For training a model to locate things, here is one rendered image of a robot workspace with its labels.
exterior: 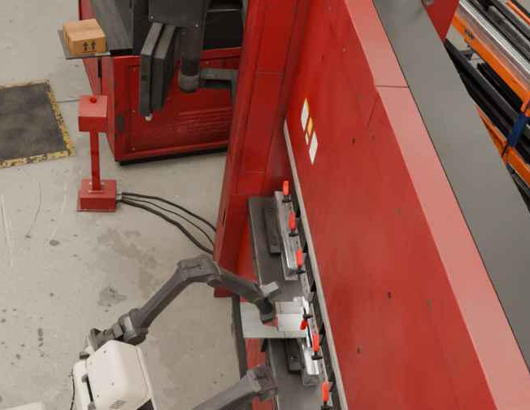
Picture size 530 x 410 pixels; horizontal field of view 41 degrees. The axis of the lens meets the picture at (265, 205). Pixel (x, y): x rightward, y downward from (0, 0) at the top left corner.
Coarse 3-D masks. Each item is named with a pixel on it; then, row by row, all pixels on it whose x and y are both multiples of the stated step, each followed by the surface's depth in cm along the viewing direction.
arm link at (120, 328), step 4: (128, 316) 255; (124, 320) 254; (128, 320) 254; (116, 324) 254; (120, 324) 254; (124, 324) 254; (128, 324) 253; (132, 324) 253; (112, 328) 254; (116, 328) 253; (120, 328) 253; (124, 328) 253; (128, 328) 252; (132, 328) 252; (116, 332) 253; (120, 332) 252; (124, 332) 253; (116, 336) 252; (120, 336) 252
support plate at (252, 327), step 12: (252, 312) 298; (276, 312) 300; (288, 312) 300; (300, 312) 301; (252, 324) 294; (252, 336) 290; (264, 336) 290; (276, 336) 291; (288, 336) 292; (300, 336) 293
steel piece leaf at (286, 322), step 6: (282, 318) 298; (288, 318) 298; (294, 318) 299; (282, 324) 296; (288, 324) 296; (294, 324) 297; (300, 324) 297; (282, 330) 293; (288, 330) 294; (294, 330) 294; (300, 330) 295
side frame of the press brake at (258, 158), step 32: (256, 0) 288; (288, 0) 284; (448, 0) 293; (256, 32) 293; (288, 32) 295; (256, 64) 305; (288, 64) 307; (256, 96) 317; (288, 96) 319; (256, 128) 331; (256, 160) 346; (288, 160) 348; (224, 192) 378; (256, 192) 362; (224, 224) 378; (224, 256) 397; (224, 288) 418
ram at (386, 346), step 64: (320, 0) 268; (320, 64) 267; (320, 128) 266; (320, 192) 264; (384, 192) 197; (320, 256) 263; (384, 256) 196; (384, 320) 195; (384, 384) 195; (448, 384) 156
